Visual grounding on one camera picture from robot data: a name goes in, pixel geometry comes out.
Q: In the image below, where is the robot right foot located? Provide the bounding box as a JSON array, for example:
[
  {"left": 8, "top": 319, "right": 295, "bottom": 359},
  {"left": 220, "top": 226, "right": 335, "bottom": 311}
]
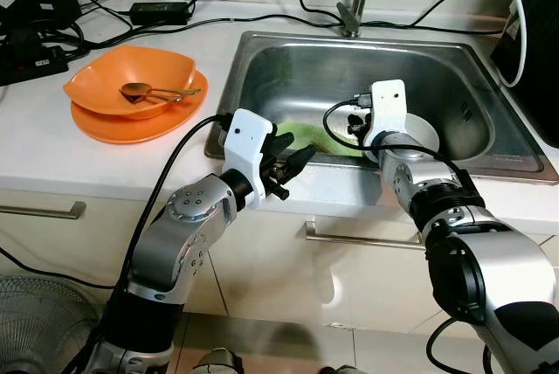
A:
[{"left": 319, "top": 364, "right": 368, "bottom": 374}]

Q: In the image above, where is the stainless steel sink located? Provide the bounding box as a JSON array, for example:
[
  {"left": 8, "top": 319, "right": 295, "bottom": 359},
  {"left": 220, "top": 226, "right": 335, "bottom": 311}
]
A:
[{"left": 205, "top": 31, "right": 559, "bottom": 184}]

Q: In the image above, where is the white bowl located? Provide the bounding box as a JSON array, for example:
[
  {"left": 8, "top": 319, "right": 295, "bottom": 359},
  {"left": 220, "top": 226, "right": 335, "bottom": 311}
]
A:
[{"left": 362, "top": 112, "right": 440, "bottom": 165}]

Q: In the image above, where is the grey floor fan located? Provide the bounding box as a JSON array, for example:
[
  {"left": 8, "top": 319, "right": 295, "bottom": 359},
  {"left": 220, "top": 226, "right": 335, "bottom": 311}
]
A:
[{"left": 0, "top": 274, "right": 101, "bottom": 374}]

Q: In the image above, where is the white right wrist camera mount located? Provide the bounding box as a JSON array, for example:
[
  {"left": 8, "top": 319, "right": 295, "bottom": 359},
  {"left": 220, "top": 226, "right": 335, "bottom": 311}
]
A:
[{"left": 362, "top": 80, "right": 408, "bottom": 149}]

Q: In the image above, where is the black power strip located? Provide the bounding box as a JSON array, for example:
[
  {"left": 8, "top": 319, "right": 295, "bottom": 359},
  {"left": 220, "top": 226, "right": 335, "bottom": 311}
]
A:
[{"left": 0, "top": 38, "right": 69, "bottom": 87}]

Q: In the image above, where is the white hose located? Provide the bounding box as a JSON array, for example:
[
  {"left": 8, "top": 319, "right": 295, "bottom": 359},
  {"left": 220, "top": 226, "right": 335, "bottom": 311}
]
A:
[{"left": 489, "top": 0, "right": 528, "bottom": 88}]

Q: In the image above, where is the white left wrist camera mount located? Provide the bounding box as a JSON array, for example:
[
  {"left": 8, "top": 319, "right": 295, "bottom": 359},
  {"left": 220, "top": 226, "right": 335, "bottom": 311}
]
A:
[{"left": 218, "top": 109, "right": 279, "bottom": 200}]

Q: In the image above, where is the cream kitchen cabinet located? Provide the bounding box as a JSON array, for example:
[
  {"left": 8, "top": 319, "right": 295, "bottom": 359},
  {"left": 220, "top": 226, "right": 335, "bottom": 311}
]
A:
[{"left": 0, "top": 186, "right": 559, "bottom": 340}]

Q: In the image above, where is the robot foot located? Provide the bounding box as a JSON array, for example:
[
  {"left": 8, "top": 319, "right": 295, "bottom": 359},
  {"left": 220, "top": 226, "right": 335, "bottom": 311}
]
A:
[
  {"left": 194, "top": 348, "right": 244, "bottom": 374},
  {"left": 319, "top": 364, "right": 368, "bottom": 374}
]

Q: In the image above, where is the black power adapter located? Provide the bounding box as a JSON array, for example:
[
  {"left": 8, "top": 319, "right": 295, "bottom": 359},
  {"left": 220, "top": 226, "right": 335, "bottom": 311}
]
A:
[{"left": 129, "top": 1, "right": 191, "bottom": 27}]

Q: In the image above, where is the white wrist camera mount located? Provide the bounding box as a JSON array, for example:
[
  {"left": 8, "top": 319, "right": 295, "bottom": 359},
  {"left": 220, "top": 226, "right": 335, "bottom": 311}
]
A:
[
  {"left": 362, "top": 80, "right": 408, "bottom": 149},
  {"left": 218, "top": 109, "right": 279, "bottom": 200}
]

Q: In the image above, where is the orange plate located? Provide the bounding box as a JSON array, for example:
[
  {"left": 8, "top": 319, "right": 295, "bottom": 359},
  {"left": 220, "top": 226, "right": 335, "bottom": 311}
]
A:
[{"left": 70, "top": 71, "right": 210, "bottom": 145}]

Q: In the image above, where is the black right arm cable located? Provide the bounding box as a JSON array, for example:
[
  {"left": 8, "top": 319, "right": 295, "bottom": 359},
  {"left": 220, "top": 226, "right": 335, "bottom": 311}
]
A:
[{"left": 323, "top": 94, "right": 477, "bottom": 196}]

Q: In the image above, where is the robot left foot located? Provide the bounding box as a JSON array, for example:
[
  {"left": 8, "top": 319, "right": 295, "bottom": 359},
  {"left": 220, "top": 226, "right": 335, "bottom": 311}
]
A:
[{"left": 194, "top": 348, "right": 244, "bottom": 374}]

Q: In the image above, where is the metal spoon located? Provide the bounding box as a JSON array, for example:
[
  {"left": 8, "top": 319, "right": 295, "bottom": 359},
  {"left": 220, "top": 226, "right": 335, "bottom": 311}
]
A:
[{"left": 120, "top": 82, "right": 202, "bottom": 106}]

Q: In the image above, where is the long metal drawer handle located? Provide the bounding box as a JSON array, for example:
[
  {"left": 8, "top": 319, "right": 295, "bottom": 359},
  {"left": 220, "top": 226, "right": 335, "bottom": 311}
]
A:
[{"left": 305, "top": 221, "right": 429, "bottom": 253}]

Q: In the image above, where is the green plate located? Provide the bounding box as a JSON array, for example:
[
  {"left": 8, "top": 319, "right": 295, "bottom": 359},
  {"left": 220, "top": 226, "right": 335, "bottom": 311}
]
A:
[{"left": 271, "top": 119, "right": 368, "bottom": 158}]

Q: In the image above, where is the orange bowl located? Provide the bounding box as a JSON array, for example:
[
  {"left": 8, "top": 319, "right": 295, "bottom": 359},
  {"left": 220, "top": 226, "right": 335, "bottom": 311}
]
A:
[{"left": 63, "top": 45, "right": 197, "bottom": 120}]

